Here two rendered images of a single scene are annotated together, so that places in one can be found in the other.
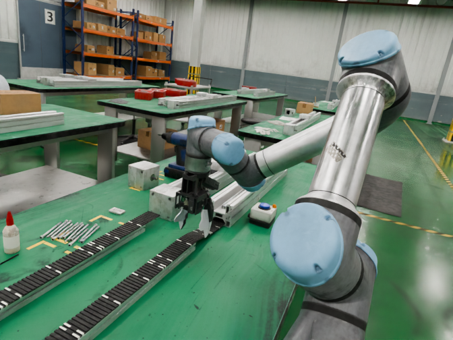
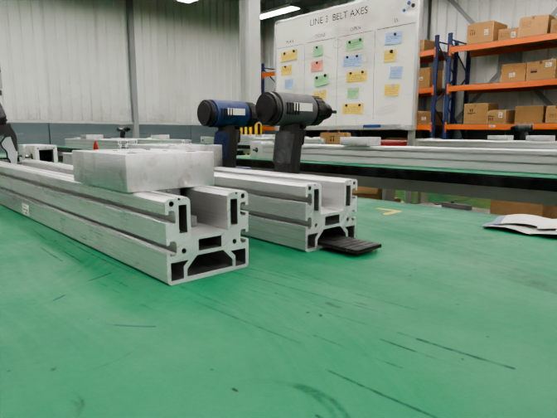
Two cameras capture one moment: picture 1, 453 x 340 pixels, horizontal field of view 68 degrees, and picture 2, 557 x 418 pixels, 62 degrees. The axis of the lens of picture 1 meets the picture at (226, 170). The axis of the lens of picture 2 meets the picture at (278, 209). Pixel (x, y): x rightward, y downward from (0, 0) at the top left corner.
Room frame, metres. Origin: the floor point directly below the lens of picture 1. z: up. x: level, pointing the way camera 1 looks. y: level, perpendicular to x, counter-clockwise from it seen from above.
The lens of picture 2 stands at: (2.11, -0.69, 0.93)
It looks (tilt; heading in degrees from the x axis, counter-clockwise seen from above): 9 degrees down; 115
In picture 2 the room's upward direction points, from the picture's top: straight up
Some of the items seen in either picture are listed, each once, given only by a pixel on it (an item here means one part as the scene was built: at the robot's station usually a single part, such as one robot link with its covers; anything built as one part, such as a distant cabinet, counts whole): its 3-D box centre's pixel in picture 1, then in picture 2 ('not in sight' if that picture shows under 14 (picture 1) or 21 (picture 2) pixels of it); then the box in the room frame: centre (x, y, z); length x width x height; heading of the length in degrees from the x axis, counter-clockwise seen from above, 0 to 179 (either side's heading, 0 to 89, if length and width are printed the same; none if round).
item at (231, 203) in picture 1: (256, 183); (74, 196); (1.47, -0.15, 0.82); 0.80 x 0.10 x 0.09; 158
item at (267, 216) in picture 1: (261, 214); not in sight; (1.17, -0.15, 0.81); 0.10 x 0.08 x 0.06; 68
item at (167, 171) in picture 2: not in sight; (141, 177); (1.70, -0.24, 0.87); 0.16 x 0.11 x 0.07; 158
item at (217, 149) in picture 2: (220, 164); (174, 162); (1.54, 0.03, 0.87); 0.16 x 0.11 x 0.07; 158
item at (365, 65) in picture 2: not in sight; (338, 127); (0.85, 3.16, 0.97); 1.50 x 0.50 x 1.95; 159
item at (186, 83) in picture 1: (188, 104); not in sight; (6.50, 0.89, 0.50); 1.03 x 0.55 x 1.01; 164
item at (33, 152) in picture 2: not in sight; (39, 156); (0.32, 0.68, 0.83); 0.11 x 0.10 x 0.10; 71
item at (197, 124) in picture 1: (201, 136); not in sight; (0.92, 0.08, 1.13); 0.09 x 0.08 x 0.11; 39
